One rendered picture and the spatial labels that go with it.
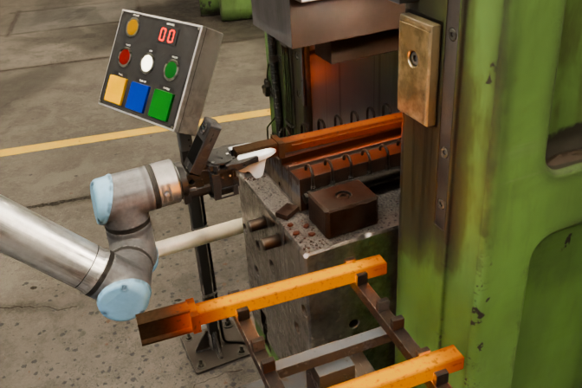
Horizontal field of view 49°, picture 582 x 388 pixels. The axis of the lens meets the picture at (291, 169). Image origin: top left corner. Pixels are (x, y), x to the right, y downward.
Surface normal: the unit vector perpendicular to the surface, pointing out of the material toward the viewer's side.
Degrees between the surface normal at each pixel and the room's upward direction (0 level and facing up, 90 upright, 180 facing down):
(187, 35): 60
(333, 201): 0
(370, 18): 90
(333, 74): 90
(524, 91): 89
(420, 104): 90
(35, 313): 0
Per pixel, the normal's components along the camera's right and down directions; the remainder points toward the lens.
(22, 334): -0.06, -0.88
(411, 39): -0.91, 0.24
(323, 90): 0.41, 0.42
